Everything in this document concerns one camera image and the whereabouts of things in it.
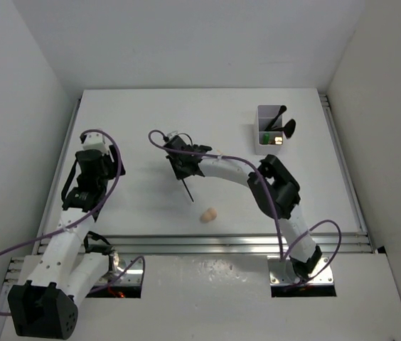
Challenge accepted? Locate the beige makeup sponge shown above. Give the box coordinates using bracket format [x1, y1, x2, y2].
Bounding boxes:
[200, 207, 218, 223]

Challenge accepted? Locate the green lipstick tube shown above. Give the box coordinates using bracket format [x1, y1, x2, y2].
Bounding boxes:
[262, 132, 270, 145]

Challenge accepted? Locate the black gold eyeshadow palette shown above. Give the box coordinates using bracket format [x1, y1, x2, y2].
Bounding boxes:
[272, 136, 284, 146]

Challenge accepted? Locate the large black powder brush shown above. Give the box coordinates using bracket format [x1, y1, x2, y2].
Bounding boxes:
[264, 105, 287, 131]

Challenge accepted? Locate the black fan makeup brush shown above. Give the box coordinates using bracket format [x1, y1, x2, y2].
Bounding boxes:
[272, 119, 296, 139]

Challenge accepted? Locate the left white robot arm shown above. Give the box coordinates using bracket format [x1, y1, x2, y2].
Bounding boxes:
[8, 141, 125, 340]

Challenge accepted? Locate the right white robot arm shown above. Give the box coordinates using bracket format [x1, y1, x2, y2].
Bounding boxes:
[163, 134, 322, 281]

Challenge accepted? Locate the white organizer box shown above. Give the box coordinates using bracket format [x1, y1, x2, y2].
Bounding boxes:
[253, 104, 285, 156]

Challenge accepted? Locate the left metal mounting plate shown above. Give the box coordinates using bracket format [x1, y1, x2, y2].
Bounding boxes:
[95, 251, 146, 286]

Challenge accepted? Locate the metal mounting plate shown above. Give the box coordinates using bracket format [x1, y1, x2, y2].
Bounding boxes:
[95, 251, 146, 286]
[267, 256, 334, 290]

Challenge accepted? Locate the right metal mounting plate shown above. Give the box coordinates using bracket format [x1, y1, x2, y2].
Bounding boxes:
[267, 256, 334, 290]

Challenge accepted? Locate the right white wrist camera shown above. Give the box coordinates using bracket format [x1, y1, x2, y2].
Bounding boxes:
[166, 131, 178, 140]

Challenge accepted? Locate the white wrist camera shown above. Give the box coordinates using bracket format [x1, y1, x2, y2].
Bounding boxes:
[166, 131, 178, 140]
[80, 131, 109, 154]

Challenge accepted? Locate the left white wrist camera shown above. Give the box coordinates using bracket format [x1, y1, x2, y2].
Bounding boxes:
[80, 131, 109, 154]

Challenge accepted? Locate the aluminium frame rail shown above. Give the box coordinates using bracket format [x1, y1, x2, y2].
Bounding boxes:
[0, 90, 386, 341]

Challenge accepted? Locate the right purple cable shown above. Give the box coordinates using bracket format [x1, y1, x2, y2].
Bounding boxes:
[147, 129, 343, 287]

